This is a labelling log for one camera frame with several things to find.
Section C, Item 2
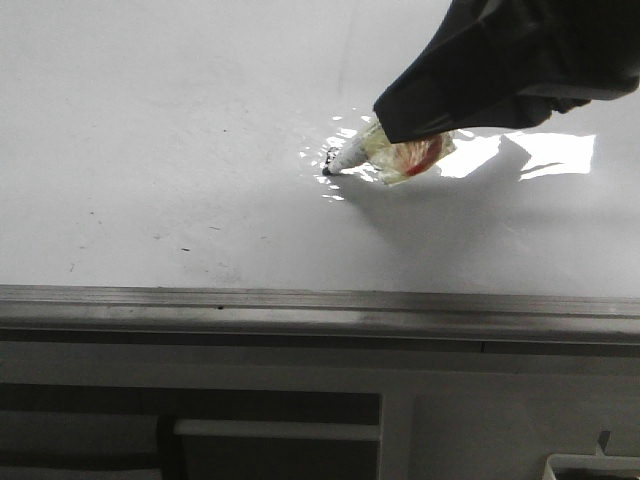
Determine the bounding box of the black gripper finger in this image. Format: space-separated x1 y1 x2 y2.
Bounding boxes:
374 1 639 143

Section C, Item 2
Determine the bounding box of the white black-tipped whiteboard marker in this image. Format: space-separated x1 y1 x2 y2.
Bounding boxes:
322 117 456 185

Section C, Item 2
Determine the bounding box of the white container at bottom right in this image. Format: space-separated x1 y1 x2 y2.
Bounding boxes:
542 454 639 480

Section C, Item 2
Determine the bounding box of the white horizontal bar below board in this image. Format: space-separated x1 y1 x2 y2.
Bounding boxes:
174 419 381 442

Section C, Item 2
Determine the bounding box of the white whiteboard with aluminium frame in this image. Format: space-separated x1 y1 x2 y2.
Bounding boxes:
1 1 639 345

